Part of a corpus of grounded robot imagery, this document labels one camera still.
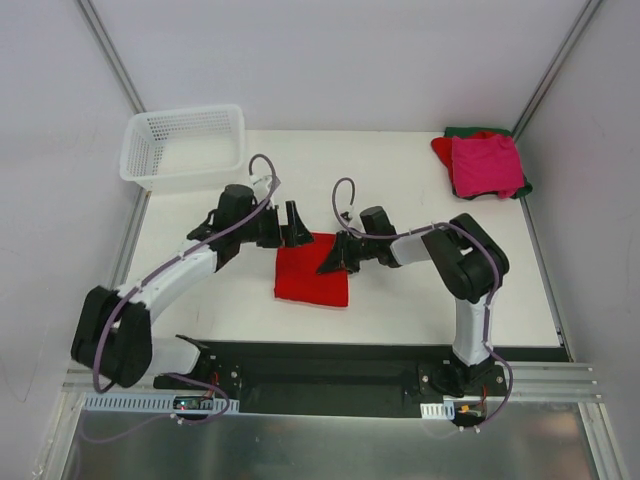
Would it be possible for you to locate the red t shirt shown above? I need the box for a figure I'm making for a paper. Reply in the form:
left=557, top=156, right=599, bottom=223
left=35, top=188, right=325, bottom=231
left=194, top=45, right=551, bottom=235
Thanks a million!
left=274, top=233, right=349, bottom=308
left=431, top=128, right=510, bottom=176

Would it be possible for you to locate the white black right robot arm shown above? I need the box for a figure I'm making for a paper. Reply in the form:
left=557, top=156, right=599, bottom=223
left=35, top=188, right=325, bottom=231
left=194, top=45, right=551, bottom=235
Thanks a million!
left=316, top=206, right=510, bottom=398

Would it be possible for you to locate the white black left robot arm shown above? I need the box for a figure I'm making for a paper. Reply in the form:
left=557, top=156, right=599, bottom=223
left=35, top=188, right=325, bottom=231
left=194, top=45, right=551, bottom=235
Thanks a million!
left=70, top=184, right=314, bottom=389

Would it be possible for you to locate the white perforated plastic basket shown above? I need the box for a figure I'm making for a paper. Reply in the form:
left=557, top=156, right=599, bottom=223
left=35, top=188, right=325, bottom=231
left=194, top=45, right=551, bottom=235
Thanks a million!
left=119, top=104, right=246, bottom=193

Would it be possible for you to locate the folded red t shirt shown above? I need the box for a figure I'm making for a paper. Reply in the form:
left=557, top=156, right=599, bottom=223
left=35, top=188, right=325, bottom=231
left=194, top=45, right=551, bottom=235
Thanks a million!
left=431, top=128, right=510, bottom=176

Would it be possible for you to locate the folded pink t shirt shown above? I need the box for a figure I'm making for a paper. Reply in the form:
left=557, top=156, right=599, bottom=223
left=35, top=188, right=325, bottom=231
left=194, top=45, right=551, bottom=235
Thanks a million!
left=452, top=135, right=525, bottom=198

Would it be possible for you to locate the folded green t shirt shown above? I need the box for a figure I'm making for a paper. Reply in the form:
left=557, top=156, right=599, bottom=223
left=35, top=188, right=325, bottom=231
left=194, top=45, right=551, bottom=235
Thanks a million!
left=445, top=126, right=533, bottom=200

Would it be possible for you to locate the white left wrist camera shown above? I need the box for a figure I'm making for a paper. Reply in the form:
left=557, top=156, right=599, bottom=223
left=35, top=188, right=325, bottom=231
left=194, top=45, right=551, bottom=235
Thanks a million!
left=249, top=174, right=281, bottom=208

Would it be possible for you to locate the aluminium side rail left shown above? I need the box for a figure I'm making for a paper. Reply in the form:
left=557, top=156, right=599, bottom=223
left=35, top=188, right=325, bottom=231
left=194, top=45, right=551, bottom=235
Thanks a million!
left=92, top=189, right=151, bottom=321

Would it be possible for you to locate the aluminium side rail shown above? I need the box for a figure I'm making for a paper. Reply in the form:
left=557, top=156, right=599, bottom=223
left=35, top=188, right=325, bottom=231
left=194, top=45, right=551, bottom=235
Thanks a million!
left=520, top=198, right=574, bottom=361
left=92, top=189, right=151, bottom=321

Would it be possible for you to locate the aluminium side rail right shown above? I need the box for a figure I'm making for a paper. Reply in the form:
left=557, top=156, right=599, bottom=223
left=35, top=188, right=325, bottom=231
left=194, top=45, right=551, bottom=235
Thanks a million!
left=520, top=198, right=574, bottom=361

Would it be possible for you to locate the right white cable duct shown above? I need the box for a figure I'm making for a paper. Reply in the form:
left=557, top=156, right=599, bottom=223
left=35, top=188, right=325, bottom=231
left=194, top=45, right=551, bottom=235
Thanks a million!
left=420, top=401, right=455, bottom=421

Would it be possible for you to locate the white cable duct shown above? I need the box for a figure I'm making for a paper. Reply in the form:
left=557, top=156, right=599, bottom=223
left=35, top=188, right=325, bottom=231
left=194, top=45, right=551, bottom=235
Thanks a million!
left=420, top=401, right=455, bottom=421
left=83, top=393, right=240, bottom=415

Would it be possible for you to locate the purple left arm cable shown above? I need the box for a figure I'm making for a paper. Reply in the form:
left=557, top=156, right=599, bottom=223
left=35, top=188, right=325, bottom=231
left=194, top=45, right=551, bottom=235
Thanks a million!
left=79, top=154, right=279, bottom=444

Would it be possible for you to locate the left white cable duct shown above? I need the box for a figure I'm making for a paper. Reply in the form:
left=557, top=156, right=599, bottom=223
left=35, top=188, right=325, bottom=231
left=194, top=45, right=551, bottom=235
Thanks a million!
left=83, top=393, right=240, bottom=415

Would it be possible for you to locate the aluminium frame post left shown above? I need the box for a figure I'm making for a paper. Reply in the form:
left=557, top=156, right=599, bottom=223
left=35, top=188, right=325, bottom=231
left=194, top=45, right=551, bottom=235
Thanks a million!
left=75, top=0, right=146, bottom=114

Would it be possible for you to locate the aluminium frame post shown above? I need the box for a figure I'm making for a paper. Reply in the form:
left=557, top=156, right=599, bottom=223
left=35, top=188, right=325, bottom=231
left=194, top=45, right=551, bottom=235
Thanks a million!
left=75, top=0, right=146, bottom=114
left=512, top=0, right=605, bottom=141

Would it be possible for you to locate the aluminium frame post right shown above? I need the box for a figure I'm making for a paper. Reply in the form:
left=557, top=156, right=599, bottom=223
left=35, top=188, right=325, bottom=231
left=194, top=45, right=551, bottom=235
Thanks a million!
left=512, top=0, right=605, bottom=141

